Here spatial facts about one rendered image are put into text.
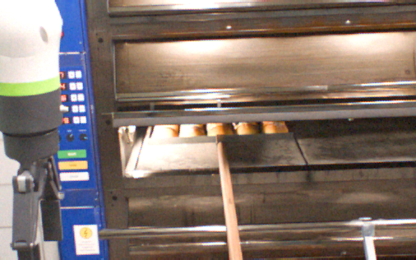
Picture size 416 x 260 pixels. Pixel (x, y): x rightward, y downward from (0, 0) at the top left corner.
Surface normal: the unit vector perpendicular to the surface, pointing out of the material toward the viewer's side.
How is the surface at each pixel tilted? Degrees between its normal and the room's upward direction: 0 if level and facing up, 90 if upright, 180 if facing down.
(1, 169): 90
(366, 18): 90
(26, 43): 106
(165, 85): 70
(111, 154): 90
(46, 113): 92
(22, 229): 64
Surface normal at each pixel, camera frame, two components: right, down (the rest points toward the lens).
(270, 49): -0.01, -0.05
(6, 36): -0.02, 0.44
